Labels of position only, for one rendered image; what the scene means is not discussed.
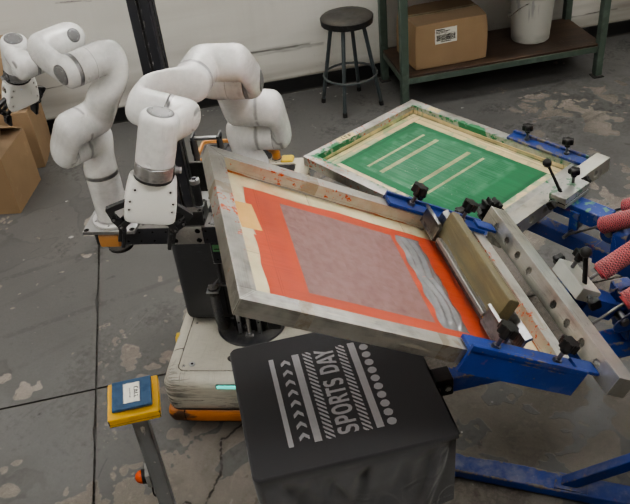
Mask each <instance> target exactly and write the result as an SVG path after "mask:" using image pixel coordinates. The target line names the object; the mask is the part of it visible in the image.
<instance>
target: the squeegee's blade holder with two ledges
mask: <svg viewBox="0 0 630 504"><path fill-rule="evenodd" d="M436 242H437V243H438V245H439V247H440V248H441V250H442V252H443V253H444V255H445V257H446V258H447V260H448V262H449V263H450V265H451V267H452V268H453V270H454V272H455V273H456V275H457V277H458V278H459V280H460V282H461V283H462V285H463V287H464V288H465V290H466V292H467V293H468V295H469V297H470V298H471V300H472V302H473V303H474V305H475V307H476V308H477V310H478V312H479V313H480V315H481V316H484V315H485V313H486V312H487V311H486V310H485V308H484V306H483V305H482V303H481V302H480V300H479V298H478V297H477V295H476V293H475V292H474V290H473V289H472V287H471V285H470V284H469V282H468V280H467V279H466V277H465V275H464V274H463V272H462V271H461V269H460V267H459V266H458V264H457V262H456V261H455V259H454V257H453V256H452V254H451V253H450V251H449V249H448V248H447V246H446V244H445V243H444V241H443V239H442V238H437V240H436Z"/></svg>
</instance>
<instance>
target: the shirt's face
mask: <svg viewBox="0 0 630 504"><path fill-rule="evenodd" d="M352 342H356V341H351V340H347V339H342V338H338V337H333V336H328V335H324V334H319V333H311V334H306V335H301V336H297V337H292V338H287V339H283V340H278V341H273V342H268V343H264V344H259V345H254V346H250V347H245V348H240V349H236V350H234V351H233V352H232V356H233V362H234V367H235V373H236V378H237V383H238V389H239V394H240V400H241V405H242V411H243V416H244V421H245V427H246V432H247V438H248V443H249V449H250V454H251V459H252V465H253V470H254V476H255V477H256V478H257V479H264V478H268V477H272V476H277V475H281V474H285V473H290V472H294V471H298V470H303V469H307V468H311V467H315V466H320V465H324V464H328V463H333V462H337V461H341V460H346V459H350V458H354V457H359V456H363V455H367V454H371V453H376V452H380V451H384V450H389V449H393V448H397V447H402V446H406V445H410V444H414V443H419V442H423V441H427V440H432V439H436V438H440V437H445V436H449V435H453V434H457V433H458V434H460V432H459V430H458V428H457V426H456V424H455V422H454V420H453V417H452V415H451V413H450V411H449V409H448V407H447V405H446V403H445V401H444V398H443V396H442V394H441V392H440V390H439V388H438V386H437V384H436V382H435V379H434V377H433V375H432V373H431V371H430V369H429V367H428V365H427V363H426V360H425V358H424V356H421V355H416V354H411V353H407V352H402V351H398V350H393V349H388V348H384V347H379V346H374V345H370V344H368V345H369V348H370V350H371V353H372V355H373V358H374V360H375V363H376V365H377V368H378V370H379V373H380V375H381V378H382V380H383V383H384V385H385V388H386V390H387V393H388V395H389V398H390V401H391V403H392V406H393V408H394V411H395V413H396V416H397V418H398V421H399V423H397V424H392V425H388V426H384V427H379V428H375V429H371V430H366V431H362V432H357V433H353V434H349V435H344V436H340V437H336V438H331V439H327V440H322V441H318V442H314V443H309V444H305V445H301V446H296V447H292V448H287V446H286V441H285V437H284V433H283V429H282V424H281V420H280V416H279V412H278V407H277V403H276V399H275V395H274V390H273V386H272V382H271V378H270V373H269V369H268V365H267V361H268V360H273V359H277V358H282V357H287V356H291V355H296V354H301V353H305V352H310V351H315V350H319V349H324V348H329V347H333V346H338V345H343V344H347V343H352Z"/></svg>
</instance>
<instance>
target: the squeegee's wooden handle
mask: <svg viewBox="0 0 630 504"><path fill-rule="evenodd" d="M437 237H438V238H442V239H443V241H444V243H445V244H446V246H447V248H448V249H449V251H450V253H451V254H452V256H453V257H454V259H455V261H456V262H457V264H458V266H459V267H460V269H461V271H462V272H463V274H464V275H465V277H466V279H467V280H468V282H469V284H470V285H471V287H472V289H473V290H474V292H475V293H476V295H477V297H478V298H479V300H480V302H481V303H482V305H483V306H484V308H485V310H486V311H487V310H488V309H489V308H488V305H487V304H489V303H491V304H492V306H493V307H494V309H495V311H496V312H497V314H498V315H499V317H500V319H505V320H507V321H508V319H509V318H510V316H511V315H512V314H513V312H514V311H515V310H516V308H517V307H518V305H519V302H518V300H517V299H516V297H515V296H514V294H513V293H512V291H511V290H510V288H509V287H508V285H507V284H506V282H505V281H504V279H503V278H502V277H501V275H500V274H499V272H498V271H497V269H496V268H495V266H494V265H493V263H492V262H491V260H490V259H489V257H488V256H487V254H486V253H485V251H484V250H483V248H482V247H481V245H480V244H479V242H478V241H477V239H476V238H475V236H474V235H473V234H472V232H471V231H470V229H469V228H468V226H467V225H466V223H465V222H464V220H463V219H462V217H461V216H460V214H457V213H455V212H452V213H450V214H449V216H448V218H447V219H446V221H445V222H444V224H443V225H442V230H441V231H440V233H439V235H438V236H437Z"/></svg>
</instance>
